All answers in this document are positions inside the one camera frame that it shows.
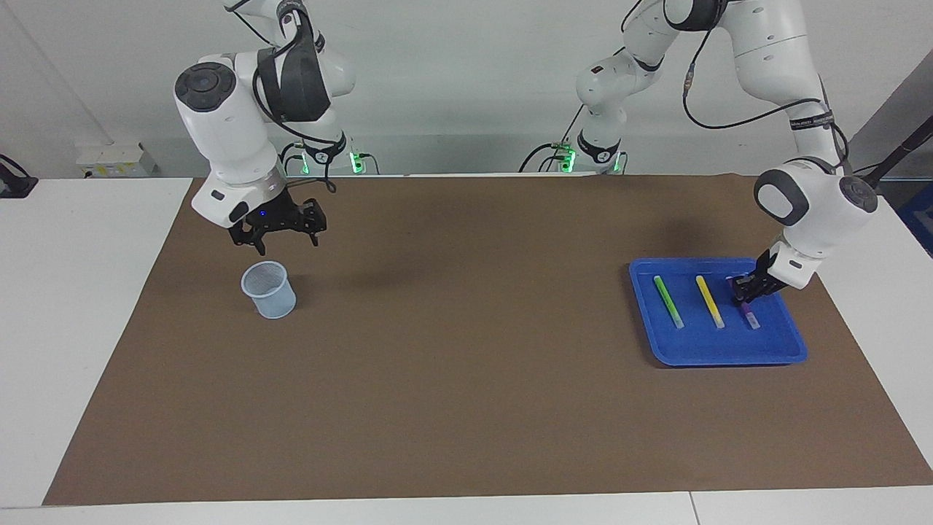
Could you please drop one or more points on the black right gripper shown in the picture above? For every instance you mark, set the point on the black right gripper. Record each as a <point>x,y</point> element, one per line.
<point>273,214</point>

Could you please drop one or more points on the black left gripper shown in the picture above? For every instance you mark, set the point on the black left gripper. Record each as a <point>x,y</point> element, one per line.
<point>764,273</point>

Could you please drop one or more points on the purple pen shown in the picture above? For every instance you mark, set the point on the purple pen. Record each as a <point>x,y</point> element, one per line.
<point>751,316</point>

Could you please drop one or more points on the yellow pen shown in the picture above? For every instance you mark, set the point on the yellow pen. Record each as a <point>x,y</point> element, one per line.
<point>710,300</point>

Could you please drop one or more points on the green pen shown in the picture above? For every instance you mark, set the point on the green pen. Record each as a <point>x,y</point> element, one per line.
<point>668,300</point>

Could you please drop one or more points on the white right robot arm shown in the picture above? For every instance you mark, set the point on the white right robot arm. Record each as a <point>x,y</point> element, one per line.
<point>233,124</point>

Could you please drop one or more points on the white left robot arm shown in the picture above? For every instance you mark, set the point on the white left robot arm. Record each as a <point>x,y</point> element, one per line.
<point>802,197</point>

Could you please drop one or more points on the blue plastic tray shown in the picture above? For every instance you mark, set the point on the blue plastic tray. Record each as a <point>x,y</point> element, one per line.
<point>729,343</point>

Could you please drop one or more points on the pale blue mesh pen cup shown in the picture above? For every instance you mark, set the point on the pale blue mesh pen cup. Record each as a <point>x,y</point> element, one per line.
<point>270,292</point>

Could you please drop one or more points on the blue crate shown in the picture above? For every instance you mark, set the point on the blue crate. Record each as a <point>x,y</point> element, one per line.
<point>920,219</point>

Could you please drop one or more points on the black stand pole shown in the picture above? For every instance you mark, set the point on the black stand pole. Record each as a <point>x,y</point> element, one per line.
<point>896,157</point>

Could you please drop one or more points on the brown table mat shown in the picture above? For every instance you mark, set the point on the brown table mat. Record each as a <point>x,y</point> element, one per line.
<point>466,364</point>

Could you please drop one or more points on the black table clamp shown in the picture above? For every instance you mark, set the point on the black table clamp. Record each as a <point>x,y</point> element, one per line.
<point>14,182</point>

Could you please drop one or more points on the white wall box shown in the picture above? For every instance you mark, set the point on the white wall box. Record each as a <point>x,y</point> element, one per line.
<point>109,160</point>

